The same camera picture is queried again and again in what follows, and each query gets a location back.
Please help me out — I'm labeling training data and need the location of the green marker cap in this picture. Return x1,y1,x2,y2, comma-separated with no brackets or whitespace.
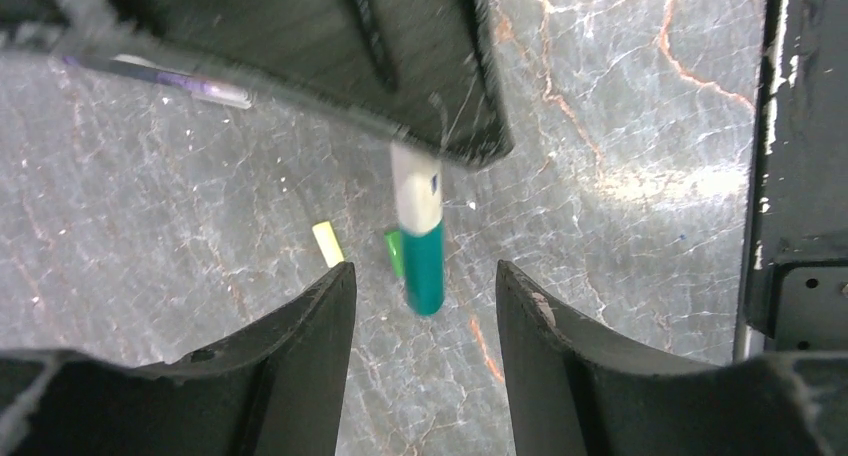
384,230,405,279

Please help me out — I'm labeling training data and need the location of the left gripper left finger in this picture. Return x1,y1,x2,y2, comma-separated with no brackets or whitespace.
1,262,357,455

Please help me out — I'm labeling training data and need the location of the teal capped white marker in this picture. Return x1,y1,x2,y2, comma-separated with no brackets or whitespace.
390,143,443,236

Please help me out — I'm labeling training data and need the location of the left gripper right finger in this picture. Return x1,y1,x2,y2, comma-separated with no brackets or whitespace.
496,260,847,455

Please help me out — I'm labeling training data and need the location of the yellow marker cap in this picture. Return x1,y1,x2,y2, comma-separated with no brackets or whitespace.
312,221,345,268

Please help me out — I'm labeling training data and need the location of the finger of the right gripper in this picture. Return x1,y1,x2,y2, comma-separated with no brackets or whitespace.
1,0,514,168

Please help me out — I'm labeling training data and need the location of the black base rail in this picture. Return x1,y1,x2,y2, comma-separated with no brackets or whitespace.
733,0,847,360

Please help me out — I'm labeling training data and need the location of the teal marker cap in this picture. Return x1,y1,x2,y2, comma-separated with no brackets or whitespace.
400,223,445,316

